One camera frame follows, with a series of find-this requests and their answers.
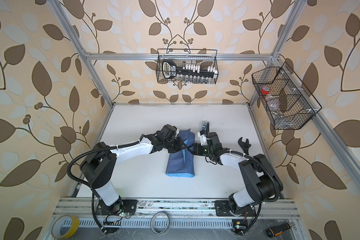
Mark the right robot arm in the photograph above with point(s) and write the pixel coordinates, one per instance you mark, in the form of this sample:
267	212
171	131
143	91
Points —
260	179

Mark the blue wrapping paper sheet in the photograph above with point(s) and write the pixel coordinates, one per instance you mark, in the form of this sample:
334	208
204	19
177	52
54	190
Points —
181	164

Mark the right wire basket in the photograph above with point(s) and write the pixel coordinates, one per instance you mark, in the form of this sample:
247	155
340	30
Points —
290	104

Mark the wire basket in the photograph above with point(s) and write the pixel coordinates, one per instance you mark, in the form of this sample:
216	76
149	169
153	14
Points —
203	57
290	104

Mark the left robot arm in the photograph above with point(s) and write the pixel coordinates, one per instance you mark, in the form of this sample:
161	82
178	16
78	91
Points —
95	168

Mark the orange handled screwdriver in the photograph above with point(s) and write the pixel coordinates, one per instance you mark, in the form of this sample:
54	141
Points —
278	230

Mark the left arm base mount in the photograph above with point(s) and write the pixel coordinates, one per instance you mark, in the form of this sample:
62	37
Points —
121	206

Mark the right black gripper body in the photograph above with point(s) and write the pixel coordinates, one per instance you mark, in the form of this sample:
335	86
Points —
210	151

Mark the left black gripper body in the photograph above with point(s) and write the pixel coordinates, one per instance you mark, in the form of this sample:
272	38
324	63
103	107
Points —
168	143

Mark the back wire basket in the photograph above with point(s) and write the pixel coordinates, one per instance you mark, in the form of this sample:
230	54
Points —
203	57

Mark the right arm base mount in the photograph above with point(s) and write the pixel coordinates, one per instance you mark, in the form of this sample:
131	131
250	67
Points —
226	208

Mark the black adjustable wrench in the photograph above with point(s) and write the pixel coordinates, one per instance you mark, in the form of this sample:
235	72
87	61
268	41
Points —
245	146

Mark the yellow tape roll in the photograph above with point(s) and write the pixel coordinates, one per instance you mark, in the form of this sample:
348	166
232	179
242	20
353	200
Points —
65	227

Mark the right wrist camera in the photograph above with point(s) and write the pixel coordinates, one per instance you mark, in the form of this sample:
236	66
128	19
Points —
203	136

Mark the black socket set holder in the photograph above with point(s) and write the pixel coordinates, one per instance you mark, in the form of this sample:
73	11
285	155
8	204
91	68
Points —
170	70

